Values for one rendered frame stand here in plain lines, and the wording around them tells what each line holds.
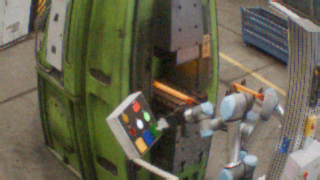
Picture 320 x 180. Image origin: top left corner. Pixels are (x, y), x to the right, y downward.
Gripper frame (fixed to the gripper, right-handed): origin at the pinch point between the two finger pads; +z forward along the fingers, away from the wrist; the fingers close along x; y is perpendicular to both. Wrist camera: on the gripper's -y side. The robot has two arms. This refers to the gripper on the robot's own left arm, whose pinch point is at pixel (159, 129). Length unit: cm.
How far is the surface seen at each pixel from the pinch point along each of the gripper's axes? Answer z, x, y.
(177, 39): -18, -35, 38
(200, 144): 10, -53, -39
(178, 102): 5.3, -42.3, -0.9
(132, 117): 3.3, 13.1, 15.2
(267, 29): 13, -430, -53
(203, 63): -6, -78, 9
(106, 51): 27, -28, 50
